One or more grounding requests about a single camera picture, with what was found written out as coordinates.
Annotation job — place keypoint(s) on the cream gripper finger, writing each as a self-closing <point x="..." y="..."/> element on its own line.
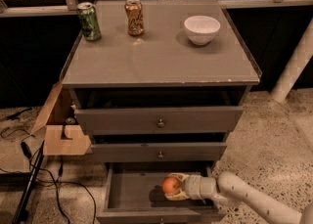
<point x="176" y="180"/>
<point x="178" y="195"/>

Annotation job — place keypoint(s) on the white diagonal post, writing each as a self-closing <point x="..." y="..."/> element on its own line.
<point x="300" y="58"/>

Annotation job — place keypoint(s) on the grey top drawer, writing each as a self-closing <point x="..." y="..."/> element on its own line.
<point x="112" y="111"/>

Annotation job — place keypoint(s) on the open cardboard box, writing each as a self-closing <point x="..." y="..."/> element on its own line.
<point x="60" y="139"/>

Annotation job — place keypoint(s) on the grey drawer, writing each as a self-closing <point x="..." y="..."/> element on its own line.
<point x="134" y="195"/>
<point x="159" y="147"/>
<point x="112" y="111"/>

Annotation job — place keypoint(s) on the grey middle drawer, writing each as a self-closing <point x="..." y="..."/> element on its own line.
<point x="159" y="147"/>

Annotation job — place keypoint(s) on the gold soda can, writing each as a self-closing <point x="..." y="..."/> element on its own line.
<point x="134" y="13"/>

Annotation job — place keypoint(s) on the white ceramic bowl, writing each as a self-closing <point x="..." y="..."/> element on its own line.
<point x="201" y="29"/>

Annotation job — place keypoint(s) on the green soda can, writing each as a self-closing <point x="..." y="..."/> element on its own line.
<point x="86" y="12"/>

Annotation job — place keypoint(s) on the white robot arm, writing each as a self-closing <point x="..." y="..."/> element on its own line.
<point x="228" y="190"/>

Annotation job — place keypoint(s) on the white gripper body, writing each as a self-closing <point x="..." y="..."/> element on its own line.
<point x="194" y="186"/>

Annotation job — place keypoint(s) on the grey drawer cabinet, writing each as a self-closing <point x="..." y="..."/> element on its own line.
<point x="163" y="56"/>

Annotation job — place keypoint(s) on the orange fruit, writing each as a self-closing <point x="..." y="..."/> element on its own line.
<point x="165" y="188"/>

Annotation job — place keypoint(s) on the grey bottom drawer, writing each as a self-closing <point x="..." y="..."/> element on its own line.
<point x="134" y="195"/>

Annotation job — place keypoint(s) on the black flat bar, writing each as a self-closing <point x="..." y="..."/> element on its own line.
<point x="21" y="213"/>

